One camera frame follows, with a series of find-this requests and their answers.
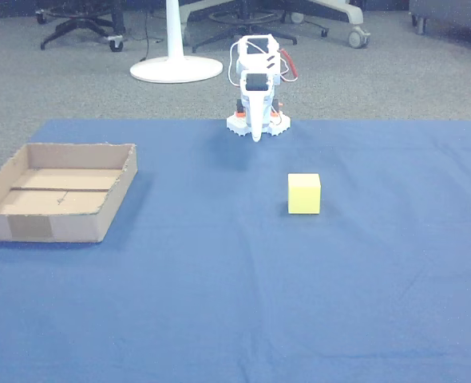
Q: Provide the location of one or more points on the yellow foam block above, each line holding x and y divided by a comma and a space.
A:
304, 196

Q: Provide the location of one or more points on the shallow cardboard box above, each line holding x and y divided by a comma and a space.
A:
60, 191

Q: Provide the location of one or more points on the black office chair base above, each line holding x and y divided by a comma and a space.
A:
243, 22
84, 24

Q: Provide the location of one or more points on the white round-base stand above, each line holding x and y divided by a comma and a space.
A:
175, 68

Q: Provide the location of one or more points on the beige caster base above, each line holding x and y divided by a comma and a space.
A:
351, 16

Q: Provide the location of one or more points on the blue cloth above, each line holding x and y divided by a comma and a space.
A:
235, 287

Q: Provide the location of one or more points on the grey sofa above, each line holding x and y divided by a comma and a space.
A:
455, 14

